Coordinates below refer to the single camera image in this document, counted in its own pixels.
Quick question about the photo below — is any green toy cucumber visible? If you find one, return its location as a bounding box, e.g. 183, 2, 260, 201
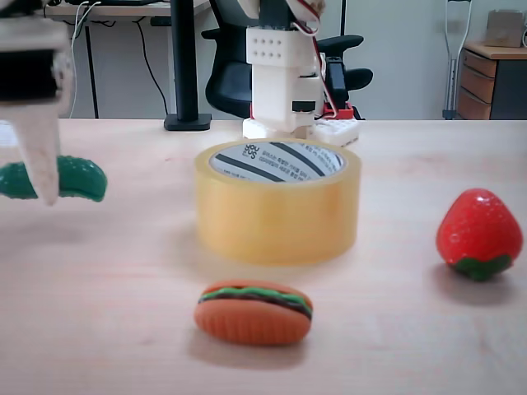
0, 155, 109, 204

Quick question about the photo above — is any white printed paper sheet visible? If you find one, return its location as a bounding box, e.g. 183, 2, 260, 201
0, 119, 21, 147

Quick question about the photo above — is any white desk with black legs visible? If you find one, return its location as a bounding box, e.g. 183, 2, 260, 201
43, 0, 207, 120

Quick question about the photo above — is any black office chair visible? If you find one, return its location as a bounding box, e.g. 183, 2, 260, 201
200, 0, 375, 121

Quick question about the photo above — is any yellow packing tape roll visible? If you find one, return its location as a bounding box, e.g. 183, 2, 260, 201
194, 138, 362, 267

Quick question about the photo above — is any toy hamburger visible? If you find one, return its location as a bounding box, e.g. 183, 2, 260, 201
194, 280, 315, 346

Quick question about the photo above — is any red base clamp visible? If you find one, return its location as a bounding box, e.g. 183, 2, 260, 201
322, 101, 356, 122

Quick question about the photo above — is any grey metal crutch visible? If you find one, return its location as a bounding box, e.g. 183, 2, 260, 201
441, 0, 479, 121

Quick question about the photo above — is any red toy strawberry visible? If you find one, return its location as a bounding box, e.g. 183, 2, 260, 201
436, 188, 520, 283

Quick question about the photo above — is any wooden drawer cabinet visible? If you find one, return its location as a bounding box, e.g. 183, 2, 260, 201
456, 40, 527, 121

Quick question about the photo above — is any brown cardboard box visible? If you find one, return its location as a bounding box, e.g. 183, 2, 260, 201
483, 9, 527, 49

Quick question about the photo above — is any white hanging cable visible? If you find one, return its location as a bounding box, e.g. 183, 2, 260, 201
68, 0, 103, 119

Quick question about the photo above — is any black hanging cable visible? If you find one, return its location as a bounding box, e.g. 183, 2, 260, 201
134, 19, 170, 119

